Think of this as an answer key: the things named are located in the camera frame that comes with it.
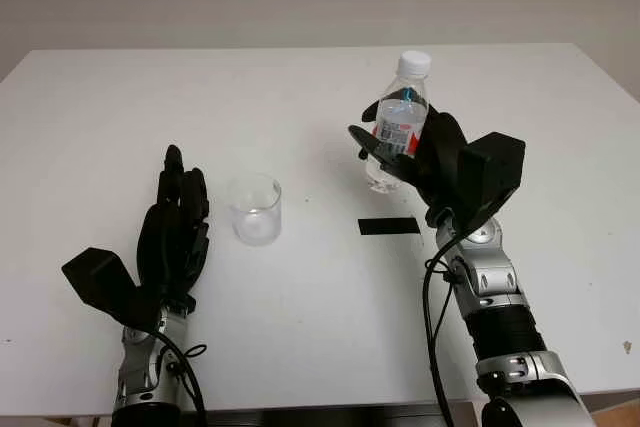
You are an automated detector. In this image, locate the clear plastic water bottle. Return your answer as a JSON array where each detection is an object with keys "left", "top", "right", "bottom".
[{"left": 363, "top": 49, "right": 433, "bottom": 195}]

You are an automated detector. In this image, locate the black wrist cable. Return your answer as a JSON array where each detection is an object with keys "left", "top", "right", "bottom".
[
  {"left": 148, "top": 329, "right": 209, "bottom": 427},
  {"left": 422, "top": 234, "right": 467, "bottom": 427}
]

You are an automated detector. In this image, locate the clear plastic cup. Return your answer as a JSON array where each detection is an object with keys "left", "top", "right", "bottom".
[{"left": 227, "top": 172, "right": 283, "bottom": 248}]

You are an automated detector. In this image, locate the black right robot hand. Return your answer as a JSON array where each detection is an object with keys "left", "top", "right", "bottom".
[{"left": 348, "top": 99, "right": 474, "bottom": 222}]

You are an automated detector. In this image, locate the black tape strip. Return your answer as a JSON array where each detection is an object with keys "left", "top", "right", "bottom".
[{"left": 357, "top": 216, "right": 421, "bottom": 237}]

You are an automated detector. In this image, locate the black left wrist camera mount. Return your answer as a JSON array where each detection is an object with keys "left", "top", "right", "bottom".
[{"left": 61, "top": 247, "right": 162, "bottom": 334}]

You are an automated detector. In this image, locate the dark robot torso edge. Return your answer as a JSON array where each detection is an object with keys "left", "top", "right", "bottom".
[{"left": 205, "top": 402, "right": 479, "bottom": 427}]

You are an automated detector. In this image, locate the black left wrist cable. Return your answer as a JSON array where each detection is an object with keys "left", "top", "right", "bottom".
[{"left": 148, "top": 329, "right": 209, "bottom": 427}]

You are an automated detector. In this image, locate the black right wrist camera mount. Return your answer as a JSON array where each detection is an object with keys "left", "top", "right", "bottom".
[{"left": 457, "top": 131, "right": 528, "bottom": 234}]

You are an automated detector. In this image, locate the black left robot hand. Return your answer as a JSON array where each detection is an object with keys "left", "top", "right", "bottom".
[{"left": 135, "top": 144, "right": 211, "bottom": 317}]

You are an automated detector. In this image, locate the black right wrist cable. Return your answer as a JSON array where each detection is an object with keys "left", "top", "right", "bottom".
[{"left": 422, "top": 234, "right": 467, "bottom": 427}]

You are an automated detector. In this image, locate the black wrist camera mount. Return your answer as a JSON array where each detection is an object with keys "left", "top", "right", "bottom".
[
  {"left": 457, "top": 131, "right": 528, "bottom": 234},
  {"left": 61, "top": 247, "right": 162, "bottom": 334}
]

